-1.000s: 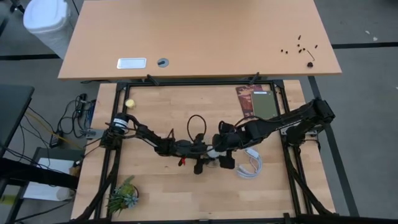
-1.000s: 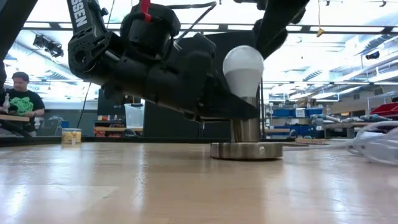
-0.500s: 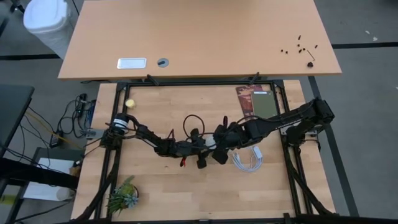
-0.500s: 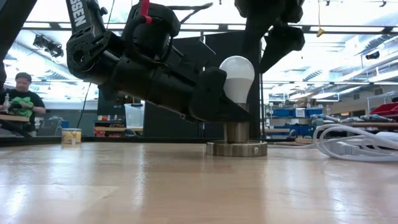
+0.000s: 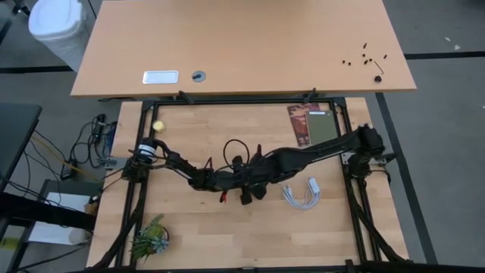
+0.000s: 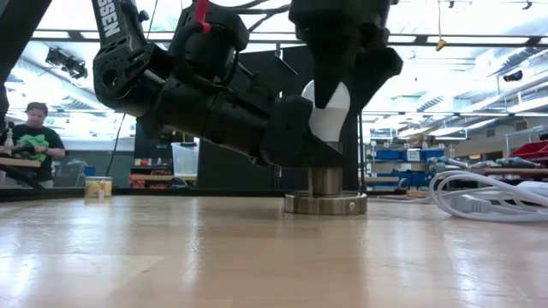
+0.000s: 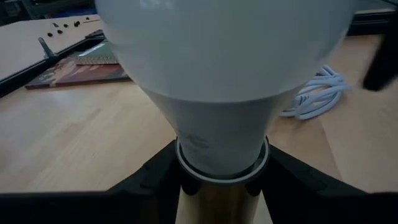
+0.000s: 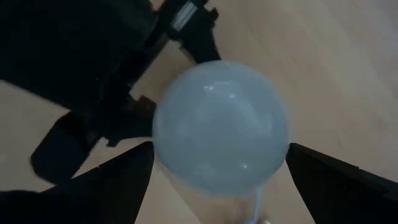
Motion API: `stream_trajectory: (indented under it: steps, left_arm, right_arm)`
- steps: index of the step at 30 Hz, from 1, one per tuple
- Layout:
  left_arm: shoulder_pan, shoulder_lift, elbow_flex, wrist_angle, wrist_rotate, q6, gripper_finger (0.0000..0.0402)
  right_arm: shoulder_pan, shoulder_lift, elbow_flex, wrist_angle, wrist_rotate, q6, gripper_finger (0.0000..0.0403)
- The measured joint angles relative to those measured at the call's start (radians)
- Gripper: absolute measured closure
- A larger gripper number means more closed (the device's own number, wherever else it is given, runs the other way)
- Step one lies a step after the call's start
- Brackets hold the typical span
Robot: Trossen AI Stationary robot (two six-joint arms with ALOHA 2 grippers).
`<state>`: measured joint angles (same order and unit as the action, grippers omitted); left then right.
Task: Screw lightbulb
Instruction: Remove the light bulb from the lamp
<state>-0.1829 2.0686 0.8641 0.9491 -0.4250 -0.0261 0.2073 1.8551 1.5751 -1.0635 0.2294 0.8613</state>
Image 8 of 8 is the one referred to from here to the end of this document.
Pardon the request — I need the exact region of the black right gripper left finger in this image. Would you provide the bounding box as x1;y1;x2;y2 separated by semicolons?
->
0;141;155;224

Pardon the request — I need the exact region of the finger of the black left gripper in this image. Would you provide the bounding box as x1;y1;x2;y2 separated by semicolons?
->
105;95;157;147
174;6;222;63

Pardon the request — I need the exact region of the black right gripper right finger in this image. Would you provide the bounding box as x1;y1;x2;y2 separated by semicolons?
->
285;142;398;224

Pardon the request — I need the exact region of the white lightbulb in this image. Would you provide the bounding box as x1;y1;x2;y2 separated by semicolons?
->
152;59;290;198

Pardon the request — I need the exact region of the white power cord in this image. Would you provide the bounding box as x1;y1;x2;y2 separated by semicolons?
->
245;186;269;224

